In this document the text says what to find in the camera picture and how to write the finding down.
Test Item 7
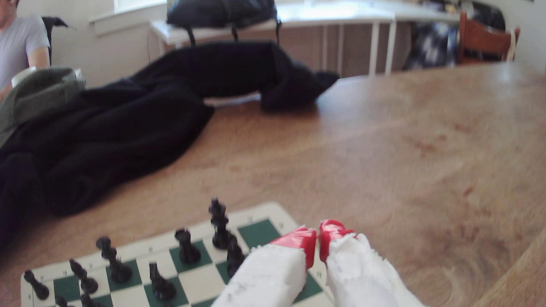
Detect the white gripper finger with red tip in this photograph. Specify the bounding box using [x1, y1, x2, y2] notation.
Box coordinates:
[211, 227, 317, 307]
[319, 219, 427, 307]

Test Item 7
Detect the black chess bishop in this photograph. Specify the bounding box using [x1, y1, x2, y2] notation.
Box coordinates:
[226, 235, 246, 278]
[69, 258, 99, 295]

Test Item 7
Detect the black chess king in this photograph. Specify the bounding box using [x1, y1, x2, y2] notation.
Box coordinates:
[208, 196, 236, 250]

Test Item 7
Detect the green and cream chess mat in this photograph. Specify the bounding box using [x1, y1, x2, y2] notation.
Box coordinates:
[20, 201, 338, 307]

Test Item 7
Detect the black chess rook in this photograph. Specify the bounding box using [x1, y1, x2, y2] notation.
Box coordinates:
[23, 269, 50, 301]
[174, 228, 201, 264]

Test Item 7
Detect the black chess knight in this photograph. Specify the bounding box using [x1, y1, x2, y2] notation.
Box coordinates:
[148, 261, 177, 302]

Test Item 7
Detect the black chess queen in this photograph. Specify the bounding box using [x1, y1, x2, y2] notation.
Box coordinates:
[96, 236, 133, 284]

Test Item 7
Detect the black fabric jacket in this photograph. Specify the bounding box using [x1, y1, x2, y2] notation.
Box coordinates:
[0, 40, 340, 256]

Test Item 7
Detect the blue white patterned fabric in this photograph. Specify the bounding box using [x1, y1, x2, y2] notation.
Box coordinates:
[402, 21, 460, 71]

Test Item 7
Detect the white desk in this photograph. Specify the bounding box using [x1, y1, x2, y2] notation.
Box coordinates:
[149, 0, 461, 77]

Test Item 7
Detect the brown wooden chair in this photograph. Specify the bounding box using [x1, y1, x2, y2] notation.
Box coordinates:
[458, 12, 521, 65]

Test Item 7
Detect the black bag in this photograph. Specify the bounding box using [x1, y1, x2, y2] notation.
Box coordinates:
[166, 0, 283, 45]

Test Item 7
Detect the grey-green garment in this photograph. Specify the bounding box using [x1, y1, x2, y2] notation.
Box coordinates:
[0, 67, 86, 143]

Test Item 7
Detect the white window sill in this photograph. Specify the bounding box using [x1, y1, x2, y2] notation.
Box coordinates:
[89, 2, 168, 37]

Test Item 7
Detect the white paper cup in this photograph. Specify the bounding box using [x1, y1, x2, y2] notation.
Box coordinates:
[11, 67, 38, 88]

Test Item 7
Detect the black office chair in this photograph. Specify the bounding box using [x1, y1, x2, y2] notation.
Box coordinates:
[41, 16, 69, 65]

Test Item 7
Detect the person in grey t-shirt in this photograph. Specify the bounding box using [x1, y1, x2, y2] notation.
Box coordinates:
[0, 0, 51, 101]

